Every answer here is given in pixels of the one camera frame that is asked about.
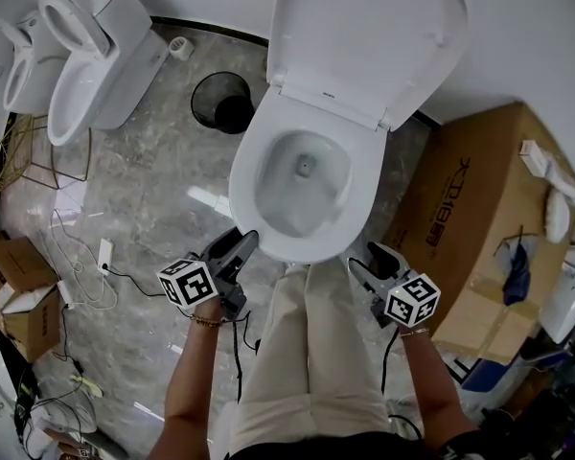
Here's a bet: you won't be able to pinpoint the small white box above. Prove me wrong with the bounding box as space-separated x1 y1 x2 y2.
517 138 553 178

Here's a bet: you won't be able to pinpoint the tangle of black cables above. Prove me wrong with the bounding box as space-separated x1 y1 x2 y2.
11 365 98 455

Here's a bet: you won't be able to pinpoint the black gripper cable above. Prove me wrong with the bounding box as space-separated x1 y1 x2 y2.
379 325 424 443
228 310 261 403

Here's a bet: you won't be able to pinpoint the large cardboard box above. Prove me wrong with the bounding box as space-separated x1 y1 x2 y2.
380 101 575 367

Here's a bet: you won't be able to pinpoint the tall tank white toilet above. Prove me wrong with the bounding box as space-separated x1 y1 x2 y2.
37 0 170 149

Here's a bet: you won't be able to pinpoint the person's beige trousers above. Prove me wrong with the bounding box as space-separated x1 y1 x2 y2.
226 260 395 455

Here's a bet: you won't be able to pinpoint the open small cardboard box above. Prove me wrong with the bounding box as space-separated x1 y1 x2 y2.
0 231 64 364

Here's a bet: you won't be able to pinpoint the dark blue cloth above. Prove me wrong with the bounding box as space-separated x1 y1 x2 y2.
501 241 531 307

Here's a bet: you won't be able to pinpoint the person's right forearm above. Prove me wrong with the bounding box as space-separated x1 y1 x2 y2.
399 328 476 444

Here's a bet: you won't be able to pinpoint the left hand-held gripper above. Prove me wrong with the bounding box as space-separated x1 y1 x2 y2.
156 226 262 326

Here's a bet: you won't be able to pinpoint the black mesh waste bin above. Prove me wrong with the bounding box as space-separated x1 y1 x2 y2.
190 70 257 135

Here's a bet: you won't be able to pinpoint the small white slotted cup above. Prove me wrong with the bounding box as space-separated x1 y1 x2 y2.
168 36 195 60

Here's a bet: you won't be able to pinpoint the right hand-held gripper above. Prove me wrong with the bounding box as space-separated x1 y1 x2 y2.
347 241 443 330

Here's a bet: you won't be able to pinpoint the thin black floor cable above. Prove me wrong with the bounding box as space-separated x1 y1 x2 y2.
106 264 170 300

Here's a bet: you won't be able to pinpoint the blue and white flat box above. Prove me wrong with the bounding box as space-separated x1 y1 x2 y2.
444 352 524 398

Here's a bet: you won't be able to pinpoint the person's black shirt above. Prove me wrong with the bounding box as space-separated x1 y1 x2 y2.
228 427 510 460

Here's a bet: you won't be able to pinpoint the person's left forearm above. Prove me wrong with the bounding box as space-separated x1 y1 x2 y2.
159 304 240 460

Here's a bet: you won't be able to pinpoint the white toilet seat ring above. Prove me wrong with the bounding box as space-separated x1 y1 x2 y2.
227 82 390 266

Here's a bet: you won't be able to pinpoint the white power adapter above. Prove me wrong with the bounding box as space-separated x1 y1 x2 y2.
57 280 77 311

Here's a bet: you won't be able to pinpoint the small rounded white toilet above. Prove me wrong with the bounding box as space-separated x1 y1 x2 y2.
0 9 69 115

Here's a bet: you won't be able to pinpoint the white power strip with cable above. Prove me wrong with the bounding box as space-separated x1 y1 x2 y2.
51 207 120 311

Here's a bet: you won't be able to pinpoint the gold wire chair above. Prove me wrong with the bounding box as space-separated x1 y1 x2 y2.
0 111 93 206

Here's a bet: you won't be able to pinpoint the white toilet seat and lid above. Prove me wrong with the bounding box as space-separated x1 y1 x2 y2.
265 0 470 132

